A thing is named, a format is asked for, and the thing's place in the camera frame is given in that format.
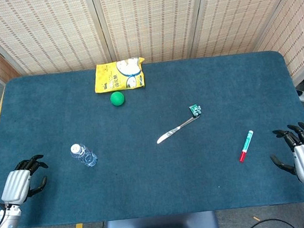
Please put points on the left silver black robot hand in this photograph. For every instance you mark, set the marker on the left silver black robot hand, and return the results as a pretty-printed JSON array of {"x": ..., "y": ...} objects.
[{"x": 15, "y": 185}]

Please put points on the transparent water bottle white cap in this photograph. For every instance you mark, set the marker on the transparent water bottle white cap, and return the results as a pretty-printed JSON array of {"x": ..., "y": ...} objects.
[{"x": 85, "y": 156}]

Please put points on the green red marker pen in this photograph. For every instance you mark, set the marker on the green red marker pen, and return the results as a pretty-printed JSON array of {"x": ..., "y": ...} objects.
[{"x": 246, "y": 146}]

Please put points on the beige woven screen panel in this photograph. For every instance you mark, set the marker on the beige woven screen panel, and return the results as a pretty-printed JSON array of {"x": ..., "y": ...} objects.
[
  {"x": 234, "y": 12},
  {"x": 153, "y": 21},
  {"x": 45, "y": 32},
  {"x": 296, "y": 36}
]

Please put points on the green ball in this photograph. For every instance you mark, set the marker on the green ball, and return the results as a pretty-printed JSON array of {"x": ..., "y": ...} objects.
[{"x": 117, "y": 98}]

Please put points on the blue table cloth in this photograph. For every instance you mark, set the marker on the blue table cloth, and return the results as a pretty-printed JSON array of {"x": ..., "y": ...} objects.
[{"x": 158, "y": 178}]

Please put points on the silver table knife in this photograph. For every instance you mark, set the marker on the silver table knife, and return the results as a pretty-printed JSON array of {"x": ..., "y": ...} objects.
[{"x": 170, "y": 132}]

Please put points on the yellow snack bag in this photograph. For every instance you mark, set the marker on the yellow snack bag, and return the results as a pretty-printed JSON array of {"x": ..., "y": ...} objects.
[{"x": 115, "y": 78}]

